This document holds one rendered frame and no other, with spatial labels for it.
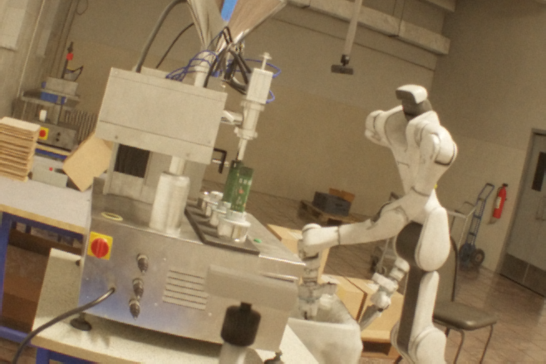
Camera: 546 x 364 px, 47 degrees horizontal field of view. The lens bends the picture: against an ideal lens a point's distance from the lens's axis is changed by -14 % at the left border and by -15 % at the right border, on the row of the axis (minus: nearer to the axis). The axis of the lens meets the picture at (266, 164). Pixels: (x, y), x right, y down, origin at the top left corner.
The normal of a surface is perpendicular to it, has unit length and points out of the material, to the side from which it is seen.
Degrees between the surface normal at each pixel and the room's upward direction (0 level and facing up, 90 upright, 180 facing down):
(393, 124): 90
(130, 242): 90
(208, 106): 90
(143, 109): 90
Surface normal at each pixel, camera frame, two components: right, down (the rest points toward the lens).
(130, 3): 0.22, 0.13
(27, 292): 0.29, -0.30
